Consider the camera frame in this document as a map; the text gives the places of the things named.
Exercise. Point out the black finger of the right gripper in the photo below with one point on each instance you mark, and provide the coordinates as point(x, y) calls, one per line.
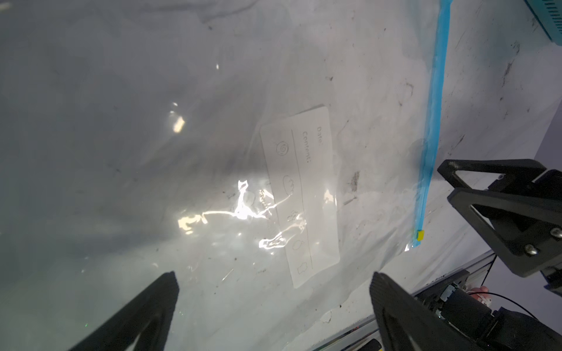
point(517, 174)
point(523, 230)

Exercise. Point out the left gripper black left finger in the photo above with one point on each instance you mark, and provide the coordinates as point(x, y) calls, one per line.
point(143, 323)

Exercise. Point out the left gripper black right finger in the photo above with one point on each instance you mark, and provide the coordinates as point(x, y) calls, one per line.
point(405, 324)

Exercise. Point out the clear zip top bag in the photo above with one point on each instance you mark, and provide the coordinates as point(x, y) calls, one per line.
point(269, 153)

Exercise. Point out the teal plastic basket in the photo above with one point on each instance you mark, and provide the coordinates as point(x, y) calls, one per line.
point(548, 14)

